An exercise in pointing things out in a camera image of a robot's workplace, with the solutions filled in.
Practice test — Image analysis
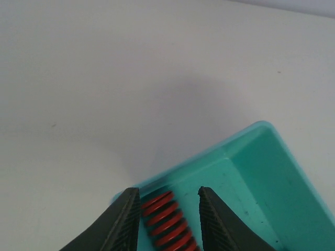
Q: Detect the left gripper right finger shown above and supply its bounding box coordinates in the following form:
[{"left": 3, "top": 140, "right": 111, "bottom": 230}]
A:
[{"left": 198, "top": 186, "right": 274, "bottom": 251}]

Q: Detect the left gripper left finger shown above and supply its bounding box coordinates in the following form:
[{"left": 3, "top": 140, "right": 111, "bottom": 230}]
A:
[{"left": 62, "top": 187, "right": 141, "bottom": 251}]

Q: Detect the long red spring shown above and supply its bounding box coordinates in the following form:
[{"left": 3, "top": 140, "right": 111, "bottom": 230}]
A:
[{"left": 141, "top": 189, "right": 200, "bottom": 251}]

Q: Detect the teal plastic bin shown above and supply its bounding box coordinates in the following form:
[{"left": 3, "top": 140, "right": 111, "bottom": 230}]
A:
[{"left": 111, "top": 120, "right": 335, "bottom": 251}]

